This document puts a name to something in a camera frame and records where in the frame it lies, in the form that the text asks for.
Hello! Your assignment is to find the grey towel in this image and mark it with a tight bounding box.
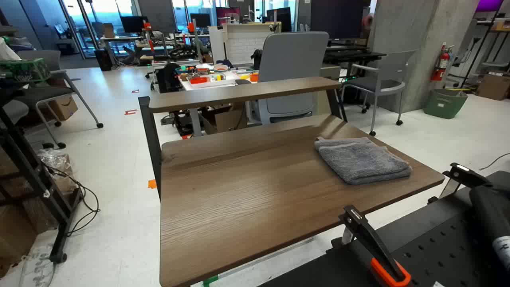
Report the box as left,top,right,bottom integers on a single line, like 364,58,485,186
313,136,415,187

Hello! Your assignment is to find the brown cardboard box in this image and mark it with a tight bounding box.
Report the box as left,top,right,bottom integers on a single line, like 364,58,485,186
199,104,249,136

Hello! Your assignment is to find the wooden desk shelf riser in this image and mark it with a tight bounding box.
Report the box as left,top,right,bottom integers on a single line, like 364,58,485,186
137,76,349,200

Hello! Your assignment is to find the white cluttered work table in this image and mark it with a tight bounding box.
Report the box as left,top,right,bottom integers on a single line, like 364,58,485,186
177,63,262,138

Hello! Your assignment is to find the grey office chair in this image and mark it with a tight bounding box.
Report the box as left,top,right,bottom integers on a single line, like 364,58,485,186
250,31,332,128

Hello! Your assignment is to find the black backpack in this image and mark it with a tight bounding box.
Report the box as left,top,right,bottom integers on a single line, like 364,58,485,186
155,63,183,95

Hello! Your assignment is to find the black orange bar clamp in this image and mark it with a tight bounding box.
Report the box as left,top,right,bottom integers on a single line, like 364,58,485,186
338,205,415,287

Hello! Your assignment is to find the black computer monitor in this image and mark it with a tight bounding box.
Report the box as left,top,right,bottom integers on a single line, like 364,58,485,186
120,15,147,36

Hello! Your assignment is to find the green storage bin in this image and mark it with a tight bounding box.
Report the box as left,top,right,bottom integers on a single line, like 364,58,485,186
422,88,470,120

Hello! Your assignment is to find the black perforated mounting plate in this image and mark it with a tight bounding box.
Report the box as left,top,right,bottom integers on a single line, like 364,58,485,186
258,194,510,287

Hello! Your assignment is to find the red fire extinguisher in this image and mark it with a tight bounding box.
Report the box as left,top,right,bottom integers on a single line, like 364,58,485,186
429,44,453,84

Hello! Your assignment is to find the black silver bar clamp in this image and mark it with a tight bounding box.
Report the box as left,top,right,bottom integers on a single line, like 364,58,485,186
427,162,494,206

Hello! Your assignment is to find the black metal rack stand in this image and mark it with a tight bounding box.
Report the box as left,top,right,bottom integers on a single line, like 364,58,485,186
0,101,85,265

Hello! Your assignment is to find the large cardboard box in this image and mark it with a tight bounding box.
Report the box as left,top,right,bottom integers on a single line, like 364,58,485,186
477,72,510,103

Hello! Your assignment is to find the grey metal frame chair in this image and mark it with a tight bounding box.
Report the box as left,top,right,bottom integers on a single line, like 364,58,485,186
340,50,418,138

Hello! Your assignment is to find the black cable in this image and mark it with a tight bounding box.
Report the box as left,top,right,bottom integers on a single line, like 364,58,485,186
50,168,102,238

